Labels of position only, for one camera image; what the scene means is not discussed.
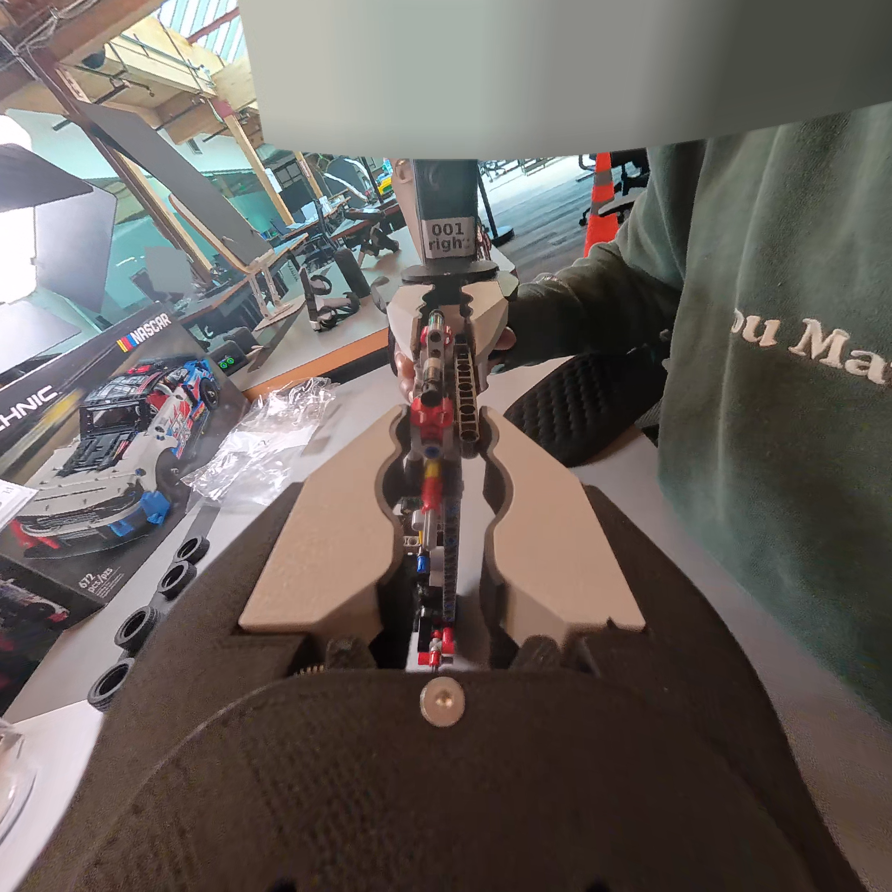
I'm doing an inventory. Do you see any white black headset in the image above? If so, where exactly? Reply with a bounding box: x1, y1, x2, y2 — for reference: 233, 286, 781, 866
300, 268, 363, 332

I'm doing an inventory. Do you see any person's right forearm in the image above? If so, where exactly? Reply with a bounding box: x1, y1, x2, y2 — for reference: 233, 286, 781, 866
505, 240, 687, 370

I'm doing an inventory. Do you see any black cylinder speaker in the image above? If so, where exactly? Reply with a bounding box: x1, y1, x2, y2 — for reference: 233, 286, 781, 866
334, 249, 370, 297

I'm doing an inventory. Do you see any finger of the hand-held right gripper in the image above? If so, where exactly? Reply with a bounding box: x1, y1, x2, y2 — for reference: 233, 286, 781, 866
387, 282, 429, 404
460, 277, 517, 394

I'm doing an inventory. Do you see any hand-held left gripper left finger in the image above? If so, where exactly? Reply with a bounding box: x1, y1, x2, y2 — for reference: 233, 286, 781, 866
237, 406, 412, 638

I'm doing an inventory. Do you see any person's green sweatshirt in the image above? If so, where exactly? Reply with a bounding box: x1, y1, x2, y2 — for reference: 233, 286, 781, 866
644, 105, 892, 726

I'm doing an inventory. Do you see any wooden display easel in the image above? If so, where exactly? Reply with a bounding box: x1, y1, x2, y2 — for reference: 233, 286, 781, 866
82, 105, 311, 334

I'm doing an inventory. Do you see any clear empty plastic bag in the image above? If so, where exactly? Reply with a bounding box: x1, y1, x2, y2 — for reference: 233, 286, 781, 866
180, 378, 335, 510

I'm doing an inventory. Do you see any black studio softbox light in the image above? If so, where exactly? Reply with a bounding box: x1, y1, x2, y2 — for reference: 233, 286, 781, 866
0, 143, 117, 315

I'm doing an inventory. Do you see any orange traffic cone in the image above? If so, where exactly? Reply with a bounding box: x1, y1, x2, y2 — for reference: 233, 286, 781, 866
582, 152, 621, 259

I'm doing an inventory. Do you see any lego set box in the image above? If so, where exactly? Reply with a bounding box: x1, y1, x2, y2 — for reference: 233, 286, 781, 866
0, 301, 252, 722

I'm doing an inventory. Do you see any lego car chassis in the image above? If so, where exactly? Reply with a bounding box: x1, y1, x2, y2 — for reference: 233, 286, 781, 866
399, 307, 490, 676

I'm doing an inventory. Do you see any wooden edged desk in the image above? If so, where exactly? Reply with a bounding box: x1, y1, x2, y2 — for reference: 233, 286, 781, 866
177, 209, 520, 394

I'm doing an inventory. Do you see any black lego liftarm beam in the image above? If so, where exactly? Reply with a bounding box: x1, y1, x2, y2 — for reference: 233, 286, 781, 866
452, 333, 485, 446

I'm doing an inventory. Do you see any black office chair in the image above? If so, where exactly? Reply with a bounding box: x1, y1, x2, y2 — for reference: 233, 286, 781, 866
617, 150, 649, 203

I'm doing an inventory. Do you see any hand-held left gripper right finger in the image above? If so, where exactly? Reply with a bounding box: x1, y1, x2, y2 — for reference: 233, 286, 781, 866
479, 406, 648, 649

